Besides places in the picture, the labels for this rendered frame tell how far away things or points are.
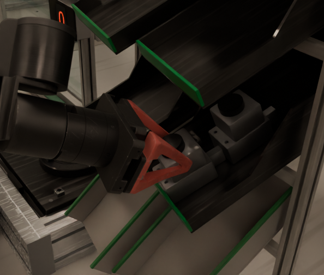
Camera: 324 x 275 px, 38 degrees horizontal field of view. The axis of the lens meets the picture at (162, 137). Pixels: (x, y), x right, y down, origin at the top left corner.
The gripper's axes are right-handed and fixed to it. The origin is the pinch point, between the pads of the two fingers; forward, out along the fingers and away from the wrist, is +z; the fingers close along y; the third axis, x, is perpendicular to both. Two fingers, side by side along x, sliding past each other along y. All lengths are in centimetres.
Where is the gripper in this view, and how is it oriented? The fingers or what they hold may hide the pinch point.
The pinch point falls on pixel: (175, 153)
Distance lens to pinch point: 53.8
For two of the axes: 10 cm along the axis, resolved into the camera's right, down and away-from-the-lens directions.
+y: -3.9, -5.4, 7.5
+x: -4.3, 8.2, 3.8
